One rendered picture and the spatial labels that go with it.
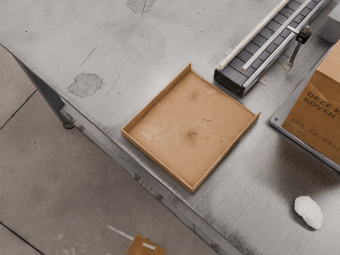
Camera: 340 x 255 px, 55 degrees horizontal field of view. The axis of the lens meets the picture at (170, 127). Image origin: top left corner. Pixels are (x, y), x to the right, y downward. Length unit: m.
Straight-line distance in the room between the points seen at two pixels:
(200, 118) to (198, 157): 0.12
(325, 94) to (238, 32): 0.47
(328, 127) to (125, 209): 1.16
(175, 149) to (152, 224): 0.85
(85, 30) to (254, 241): 0.85
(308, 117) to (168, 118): 0.37
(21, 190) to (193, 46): 1.24
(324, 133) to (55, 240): 1.36
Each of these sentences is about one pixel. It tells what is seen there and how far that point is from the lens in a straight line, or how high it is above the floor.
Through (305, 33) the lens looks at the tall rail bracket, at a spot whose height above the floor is 0.97.
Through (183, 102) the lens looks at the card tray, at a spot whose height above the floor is 0.83.
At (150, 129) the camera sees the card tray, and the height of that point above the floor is 0.83.
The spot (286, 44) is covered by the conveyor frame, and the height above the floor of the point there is 0.88.
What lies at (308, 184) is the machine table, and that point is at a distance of 0.95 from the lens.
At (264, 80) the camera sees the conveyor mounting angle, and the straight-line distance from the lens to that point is 1.05.
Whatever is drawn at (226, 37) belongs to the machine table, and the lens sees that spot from 1.14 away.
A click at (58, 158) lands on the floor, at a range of 1.92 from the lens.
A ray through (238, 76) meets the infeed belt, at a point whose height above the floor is 0.88.
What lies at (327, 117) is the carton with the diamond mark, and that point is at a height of 1.00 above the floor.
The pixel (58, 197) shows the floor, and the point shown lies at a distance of 1.84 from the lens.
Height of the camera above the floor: 1.68
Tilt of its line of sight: 64 degrees down
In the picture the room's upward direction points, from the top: 4 degrees counter-clockwise
